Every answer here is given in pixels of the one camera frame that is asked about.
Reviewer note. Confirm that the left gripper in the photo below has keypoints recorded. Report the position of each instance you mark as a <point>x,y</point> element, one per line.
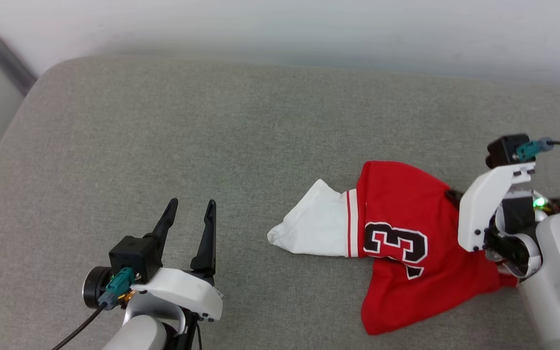
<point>183,291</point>

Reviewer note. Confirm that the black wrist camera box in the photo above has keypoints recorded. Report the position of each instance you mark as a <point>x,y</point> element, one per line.
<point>134,255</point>
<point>503,149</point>

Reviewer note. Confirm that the red basketball jersey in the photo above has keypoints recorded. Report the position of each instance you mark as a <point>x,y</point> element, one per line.
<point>406,272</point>

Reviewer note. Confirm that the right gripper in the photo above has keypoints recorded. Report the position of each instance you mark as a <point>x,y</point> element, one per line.
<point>479,209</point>

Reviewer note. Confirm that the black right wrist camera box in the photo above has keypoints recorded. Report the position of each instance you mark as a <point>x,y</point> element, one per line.
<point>503,149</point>

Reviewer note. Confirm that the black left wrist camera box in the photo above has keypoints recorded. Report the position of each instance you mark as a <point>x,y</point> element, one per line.
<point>134,255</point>

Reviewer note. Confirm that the grey fabric sofa cushion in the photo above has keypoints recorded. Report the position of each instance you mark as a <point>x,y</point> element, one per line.
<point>212,146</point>

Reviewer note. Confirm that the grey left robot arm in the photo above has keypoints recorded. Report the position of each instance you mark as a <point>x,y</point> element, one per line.
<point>136,335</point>

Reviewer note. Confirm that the grey metal pole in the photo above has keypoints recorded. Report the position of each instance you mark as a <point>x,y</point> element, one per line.
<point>5,56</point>

